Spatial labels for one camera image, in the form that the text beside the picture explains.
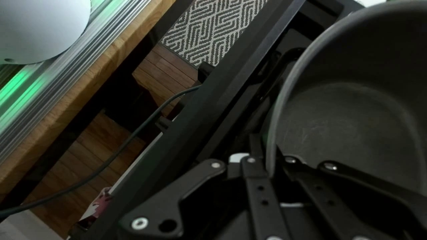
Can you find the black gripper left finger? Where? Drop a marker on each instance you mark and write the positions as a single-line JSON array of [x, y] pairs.
[[151, 220]]

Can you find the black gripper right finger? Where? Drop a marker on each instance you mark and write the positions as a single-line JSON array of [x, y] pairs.
[[338, 200]]

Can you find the black gas stove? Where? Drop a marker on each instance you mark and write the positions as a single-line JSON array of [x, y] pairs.
[[222, 88]]

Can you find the stainless steel pot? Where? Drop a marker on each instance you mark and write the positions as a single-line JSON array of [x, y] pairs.
[[356, 110]]

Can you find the grey patterned floor rug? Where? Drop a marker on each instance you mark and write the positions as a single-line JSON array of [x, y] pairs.
[[214, 26]]

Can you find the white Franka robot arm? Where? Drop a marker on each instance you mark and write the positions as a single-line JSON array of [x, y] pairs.
[[41, 26]]

